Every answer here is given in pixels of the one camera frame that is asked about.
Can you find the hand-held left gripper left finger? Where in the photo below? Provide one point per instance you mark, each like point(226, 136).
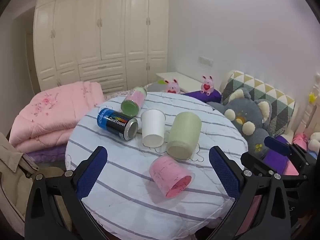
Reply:
point(91, 173)

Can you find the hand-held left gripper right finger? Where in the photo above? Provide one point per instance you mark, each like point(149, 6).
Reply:
point(223, 173)

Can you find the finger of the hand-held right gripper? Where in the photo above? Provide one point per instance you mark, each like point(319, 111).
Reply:
point(255, 162)
point(277, 145)

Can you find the pink plastic cup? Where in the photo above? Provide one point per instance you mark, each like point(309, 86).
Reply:
point(167, 175)

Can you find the pale green plastic cup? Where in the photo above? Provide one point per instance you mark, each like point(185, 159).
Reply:
point(183, 135)

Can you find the white plastic cup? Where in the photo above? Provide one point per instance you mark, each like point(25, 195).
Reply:
point(152, 127)

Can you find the green and pink cup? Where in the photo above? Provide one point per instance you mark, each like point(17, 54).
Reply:
point(135, 100)

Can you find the purple cloth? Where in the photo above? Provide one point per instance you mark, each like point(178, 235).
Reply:
point(273, 161)

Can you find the white plush toy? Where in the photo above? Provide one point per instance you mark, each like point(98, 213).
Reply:
point(315, 142)

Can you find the white headboard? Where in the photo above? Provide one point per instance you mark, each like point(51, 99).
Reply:
point(308, 117)

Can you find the grey koala plush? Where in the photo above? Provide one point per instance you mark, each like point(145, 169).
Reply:
point(250, 110)

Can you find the triangle patterned pillow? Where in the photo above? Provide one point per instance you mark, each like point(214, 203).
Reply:
point(275, 100)

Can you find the purple fluffy blanket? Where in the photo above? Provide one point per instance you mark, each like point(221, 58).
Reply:
point(47, 155)

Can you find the blue and black can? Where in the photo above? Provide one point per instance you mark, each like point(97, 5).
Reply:
point(115, 123)

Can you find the yellow star ornament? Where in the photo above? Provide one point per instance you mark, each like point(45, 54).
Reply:
point(311, 97)

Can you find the folded pink quilt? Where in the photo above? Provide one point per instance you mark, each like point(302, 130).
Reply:
point(50, 115)

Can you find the beige jacket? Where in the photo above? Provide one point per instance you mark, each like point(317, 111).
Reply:
point(12, 175)

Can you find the purple cushion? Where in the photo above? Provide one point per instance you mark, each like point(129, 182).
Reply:
point(196, 96)

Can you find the pink bunny plush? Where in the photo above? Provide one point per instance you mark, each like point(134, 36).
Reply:
point(207, 86)
point(172, 87)

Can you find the white bedside table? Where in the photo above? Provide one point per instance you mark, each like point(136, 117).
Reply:
point(181, 78)

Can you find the grey cushion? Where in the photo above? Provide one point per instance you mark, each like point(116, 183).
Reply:
point(155, 87)

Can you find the cream white wardrobe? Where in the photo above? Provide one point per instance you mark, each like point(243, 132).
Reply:
point(100, 30)

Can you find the white wall socket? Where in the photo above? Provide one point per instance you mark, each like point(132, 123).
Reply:
point(205, 60)

